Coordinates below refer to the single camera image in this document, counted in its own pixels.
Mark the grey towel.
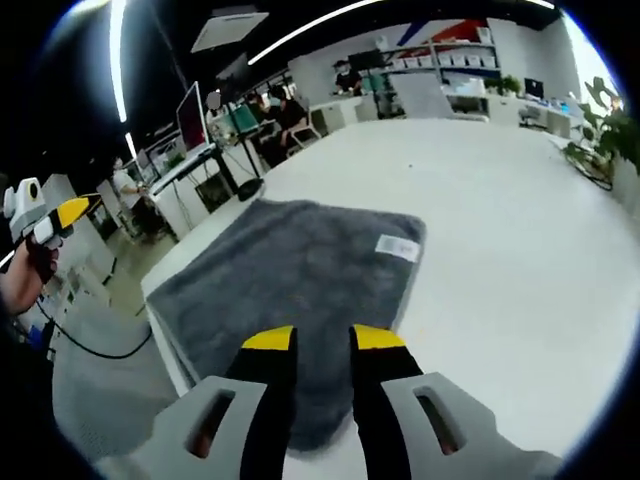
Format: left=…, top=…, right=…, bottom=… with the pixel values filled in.
left=145, top=198, right=429, bottom=454

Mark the white counter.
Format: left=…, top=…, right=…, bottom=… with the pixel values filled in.
left=307, top=94, right=376, bottom=136

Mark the white plant pot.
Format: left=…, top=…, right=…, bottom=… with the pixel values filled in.
left=613, top=157, right=640, bottom=206

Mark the small potted plant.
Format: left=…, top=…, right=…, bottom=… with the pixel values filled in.
left=484, top=74, right=522, bottom=96

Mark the storage shelf with white boxes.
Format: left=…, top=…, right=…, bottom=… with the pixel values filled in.
left=379, top=27, right=501, bottom=76

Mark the ceiling air conditioner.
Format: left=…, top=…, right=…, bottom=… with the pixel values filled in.
left=190, top=7, right=271, bottom=54

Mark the green potted plant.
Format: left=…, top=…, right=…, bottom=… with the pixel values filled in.
left=562, top=75, right=640, bottom=191

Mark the person's left hand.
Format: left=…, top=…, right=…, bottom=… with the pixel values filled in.
left=5, top=237, right=60, bottom=316

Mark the long ceiling light strip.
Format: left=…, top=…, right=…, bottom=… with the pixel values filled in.
left=247, top=0, right=386, bottom=66
left=108, top=0, right=129, bottom=124

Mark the white standing desk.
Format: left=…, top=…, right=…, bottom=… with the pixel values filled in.
left=144, top=142, right=236, bottom=241

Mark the black monitor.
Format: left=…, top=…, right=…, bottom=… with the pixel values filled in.
left=348, top=49, right=386, bottom=71

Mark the black display on floor stand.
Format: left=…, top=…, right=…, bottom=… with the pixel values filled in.
left=215, top=52, right=266, bottom=203

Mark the black cable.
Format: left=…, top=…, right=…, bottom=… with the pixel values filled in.
left=34, top=299, right=154, bottom=359

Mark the white mesh office chair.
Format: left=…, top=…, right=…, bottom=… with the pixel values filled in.
left=389, top=73, right=489, bottom=122

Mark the computer monitor with red screen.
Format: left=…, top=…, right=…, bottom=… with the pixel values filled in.
left=175, top=81, right=210, bottom=154

